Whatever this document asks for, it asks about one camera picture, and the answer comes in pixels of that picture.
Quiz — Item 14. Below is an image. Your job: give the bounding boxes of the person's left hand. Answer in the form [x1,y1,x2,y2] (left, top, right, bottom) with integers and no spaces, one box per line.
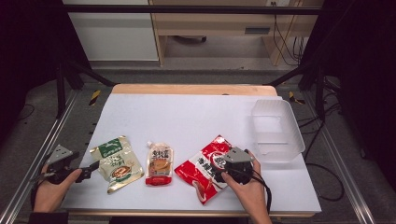
[32,163,83,214]

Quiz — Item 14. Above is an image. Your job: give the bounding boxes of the yellow and black tape strip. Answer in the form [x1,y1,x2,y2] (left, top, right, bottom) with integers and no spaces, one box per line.
[288,91,306,105]
[89,89,102,106]

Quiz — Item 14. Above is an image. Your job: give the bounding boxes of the spout pouch with white cap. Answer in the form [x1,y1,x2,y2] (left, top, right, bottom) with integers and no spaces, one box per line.
[145,140,175,187]

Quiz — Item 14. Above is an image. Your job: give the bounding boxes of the white cabinet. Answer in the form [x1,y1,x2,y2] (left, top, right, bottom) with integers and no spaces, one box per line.
[62,0,160,63]

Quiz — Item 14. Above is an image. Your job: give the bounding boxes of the red and white seasoning packet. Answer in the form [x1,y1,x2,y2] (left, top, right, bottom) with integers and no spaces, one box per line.
[174,134,234,205]

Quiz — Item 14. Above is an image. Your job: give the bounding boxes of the black cables under desk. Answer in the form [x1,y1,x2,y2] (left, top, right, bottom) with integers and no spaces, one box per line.
[271,1,306,67]

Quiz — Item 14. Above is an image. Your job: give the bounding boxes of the person's right hand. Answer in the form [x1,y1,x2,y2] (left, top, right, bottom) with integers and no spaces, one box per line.
[220,150,268,207]

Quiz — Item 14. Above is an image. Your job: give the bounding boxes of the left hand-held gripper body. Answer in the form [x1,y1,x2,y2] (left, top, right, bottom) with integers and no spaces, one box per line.
[46,144,82,185]

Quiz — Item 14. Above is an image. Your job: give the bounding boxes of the black metal stand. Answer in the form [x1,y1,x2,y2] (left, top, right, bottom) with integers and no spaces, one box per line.
[266,60,329,123]
[55,58,117,119]

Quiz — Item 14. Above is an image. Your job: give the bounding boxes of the green and gold food pouch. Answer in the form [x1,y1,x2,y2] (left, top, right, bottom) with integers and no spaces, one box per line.
[89,134,145,194]

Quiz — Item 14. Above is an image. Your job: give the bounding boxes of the black floor cable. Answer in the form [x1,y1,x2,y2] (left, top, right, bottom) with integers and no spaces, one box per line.
[298,102,346,203]

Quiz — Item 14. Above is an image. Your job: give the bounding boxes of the aluminium rail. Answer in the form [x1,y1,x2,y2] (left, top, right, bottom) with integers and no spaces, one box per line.
[302,89,377,224]
[0,89,80,224]

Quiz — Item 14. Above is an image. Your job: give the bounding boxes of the clear plastic container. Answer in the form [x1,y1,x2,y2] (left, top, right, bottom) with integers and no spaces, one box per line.
[250,98,306,163]

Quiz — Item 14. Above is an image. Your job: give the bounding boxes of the black horizontal frame bar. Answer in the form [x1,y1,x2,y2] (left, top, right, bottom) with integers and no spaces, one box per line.
[59,4,323,16]

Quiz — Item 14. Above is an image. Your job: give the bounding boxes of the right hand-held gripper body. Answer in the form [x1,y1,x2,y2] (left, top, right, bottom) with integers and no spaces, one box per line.
[221,146,255,187]

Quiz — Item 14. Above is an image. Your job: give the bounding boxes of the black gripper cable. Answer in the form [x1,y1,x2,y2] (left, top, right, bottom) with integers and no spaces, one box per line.
[248,175,273,217]

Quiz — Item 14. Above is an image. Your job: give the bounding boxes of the light wooden desk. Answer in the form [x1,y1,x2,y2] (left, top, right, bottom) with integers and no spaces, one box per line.
[148,0,325,67]

